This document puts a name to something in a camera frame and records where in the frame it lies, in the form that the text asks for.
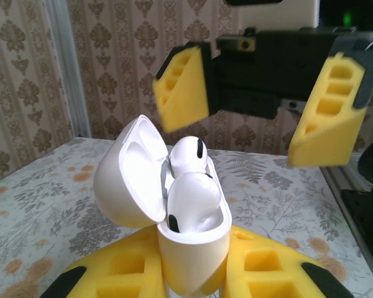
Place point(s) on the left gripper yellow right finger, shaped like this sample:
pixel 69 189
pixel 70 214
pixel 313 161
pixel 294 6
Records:
pixel 292 273

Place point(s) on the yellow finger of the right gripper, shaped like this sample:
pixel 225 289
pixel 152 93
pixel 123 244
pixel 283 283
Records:
pixel 326 139
pixel 186 99

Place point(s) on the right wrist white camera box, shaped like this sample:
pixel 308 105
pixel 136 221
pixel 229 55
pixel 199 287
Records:
pixel 279 15

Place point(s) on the aluminium corner post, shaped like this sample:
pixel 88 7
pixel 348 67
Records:
pixel 68 77

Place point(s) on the aluminium side rail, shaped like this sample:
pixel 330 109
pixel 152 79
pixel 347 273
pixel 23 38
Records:
pixel 335 186

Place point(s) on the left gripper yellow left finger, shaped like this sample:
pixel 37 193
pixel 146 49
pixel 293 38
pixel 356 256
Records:
pixel 93 276

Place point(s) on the white earbud charging case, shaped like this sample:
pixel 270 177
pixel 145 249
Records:
pixel 192 257

